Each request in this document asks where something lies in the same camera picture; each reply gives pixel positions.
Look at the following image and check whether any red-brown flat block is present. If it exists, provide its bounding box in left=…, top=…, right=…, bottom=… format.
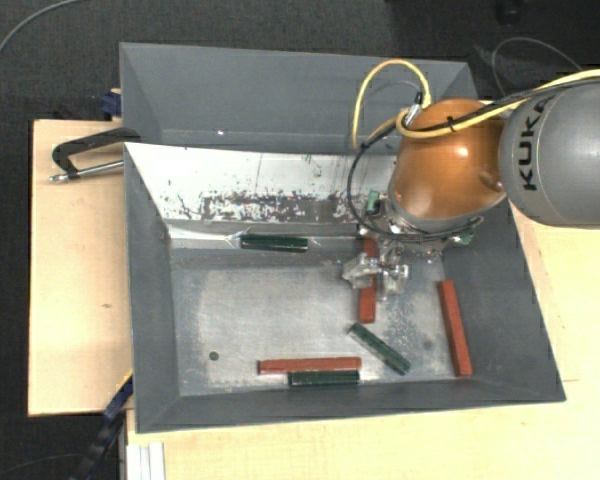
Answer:
left=436, top=279, right=475, bottom=378
left=257, top=356, right=363, bottom=376
left=357, top=237, right=382, bottom=325

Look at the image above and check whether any dark green flat block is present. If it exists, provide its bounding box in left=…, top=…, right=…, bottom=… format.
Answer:
left=347, top=322, right=412, bottom=377
left=286, top=369, right=362, bottom=389
left=239, top=233, right=310, bottom=254

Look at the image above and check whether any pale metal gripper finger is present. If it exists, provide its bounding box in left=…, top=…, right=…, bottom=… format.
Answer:
left=379, top=263, right=411, bottom=301
left=341, top=252, right=382, bottom=290

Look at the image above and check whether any grey metal bin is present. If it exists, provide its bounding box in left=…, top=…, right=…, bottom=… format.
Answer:
left=118, top=41, right=567, bottom=434

